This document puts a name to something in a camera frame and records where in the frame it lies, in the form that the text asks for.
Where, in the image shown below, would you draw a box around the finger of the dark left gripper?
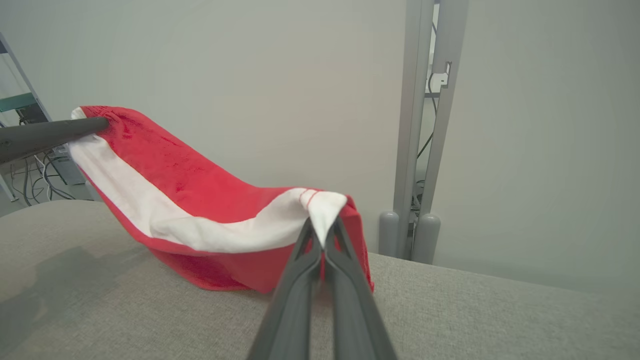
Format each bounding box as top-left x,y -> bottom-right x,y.
0,116 -> 110,166

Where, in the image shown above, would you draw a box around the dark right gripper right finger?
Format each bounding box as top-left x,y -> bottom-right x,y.
324,216 -> 399,360

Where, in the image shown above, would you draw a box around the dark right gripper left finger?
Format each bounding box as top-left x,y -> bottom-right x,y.
246,218 -> 325,360

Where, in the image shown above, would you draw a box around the red shirt with white trim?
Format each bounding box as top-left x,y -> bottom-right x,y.
67,105 -> 376,293

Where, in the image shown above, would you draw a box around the metal rack with teal shelf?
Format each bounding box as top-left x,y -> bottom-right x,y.
0,32 -> 53,203

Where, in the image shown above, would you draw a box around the grey equipment box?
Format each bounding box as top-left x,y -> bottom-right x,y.
50,145 -> 87,187

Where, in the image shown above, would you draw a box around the grey fabric sofa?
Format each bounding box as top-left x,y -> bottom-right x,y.
0,200 -> 640,360

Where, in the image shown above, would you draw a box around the tangled floor cables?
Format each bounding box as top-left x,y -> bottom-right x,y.
7,150 -> 76,206

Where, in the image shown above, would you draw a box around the black cable between posts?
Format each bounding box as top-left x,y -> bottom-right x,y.
416,20 -> 441,161

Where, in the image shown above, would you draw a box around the grey metal partition post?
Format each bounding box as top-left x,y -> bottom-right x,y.
378,0 -> 437,260
411,0 -> 470,266

